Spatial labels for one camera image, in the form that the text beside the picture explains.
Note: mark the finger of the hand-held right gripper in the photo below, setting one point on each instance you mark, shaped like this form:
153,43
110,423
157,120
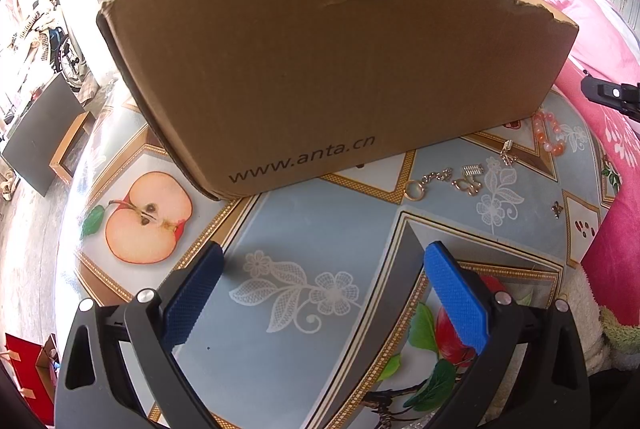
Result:
605,90

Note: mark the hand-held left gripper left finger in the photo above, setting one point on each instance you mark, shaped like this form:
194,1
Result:
192,294

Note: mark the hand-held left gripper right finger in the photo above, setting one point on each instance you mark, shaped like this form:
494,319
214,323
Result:
457,304

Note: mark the gold swirl charm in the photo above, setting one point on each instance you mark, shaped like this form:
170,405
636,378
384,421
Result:
467,186

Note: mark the small gold cross charm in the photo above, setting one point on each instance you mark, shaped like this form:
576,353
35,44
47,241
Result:
557,210

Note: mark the brown cardboard box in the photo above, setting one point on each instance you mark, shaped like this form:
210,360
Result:
325,84

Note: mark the pink floral blanket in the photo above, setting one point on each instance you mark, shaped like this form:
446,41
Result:
615,219

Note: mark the white fleece garment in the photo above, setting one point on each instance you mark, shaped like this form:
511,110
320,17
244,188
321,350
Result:
590,334

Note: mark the small open cardboard box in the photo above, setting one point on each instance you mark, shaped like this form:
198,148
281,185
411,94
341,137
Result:
47,359

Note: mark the green fuzzy cloth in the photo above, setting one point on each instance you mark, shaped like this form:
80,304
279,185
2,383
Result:
622,329

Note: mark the red paper bag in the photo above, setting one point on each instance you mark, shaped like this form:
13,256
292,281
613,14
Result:
30,379

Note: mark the pair of beige shoes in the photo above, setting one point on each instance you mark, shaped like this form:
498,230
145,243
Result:
7,189

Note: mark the grey cabinet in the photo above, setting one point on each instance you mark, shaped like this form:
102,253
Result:
40,134

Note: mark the wheelchair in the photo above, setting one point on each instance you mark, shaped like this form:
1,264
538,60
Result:
72,59

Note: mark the pile of clothes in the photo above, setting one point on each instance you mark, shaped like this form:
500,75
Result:
40,21

